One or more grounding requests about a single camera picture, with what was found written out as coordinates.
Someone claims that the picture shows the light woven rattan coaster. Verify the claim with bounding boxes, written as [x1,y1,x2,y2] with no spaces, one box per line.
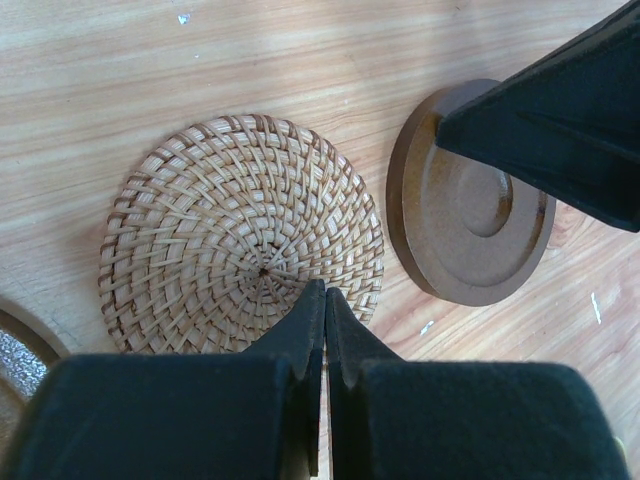
[98,115,384,354]

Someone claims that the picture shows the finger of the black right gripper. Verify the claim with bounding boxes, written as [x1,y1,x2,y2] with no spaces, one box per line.
[436,1,639,233]

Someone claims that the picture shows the dark brown coaster middle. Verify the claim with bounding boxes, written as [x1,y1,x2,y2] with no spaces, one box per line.
[386,79,556,307]

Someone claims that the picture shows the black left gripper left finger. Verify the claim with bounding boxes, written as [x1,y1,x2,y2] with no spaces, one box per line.
[1,280,326,479]

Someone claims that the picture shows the dark brown coaster far left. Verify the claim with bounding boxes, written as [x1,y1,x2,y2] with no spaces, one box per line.
[1,298,69,455]

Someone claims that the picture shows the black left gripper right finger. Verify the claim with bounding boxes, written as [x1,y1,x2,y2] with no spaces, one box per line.
[325,288,629,479]

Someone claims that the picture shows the dark brown coaster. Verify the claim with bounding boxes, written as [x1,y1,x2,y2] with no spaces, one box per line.
[386,79,556,307]
[1,298,69,455]

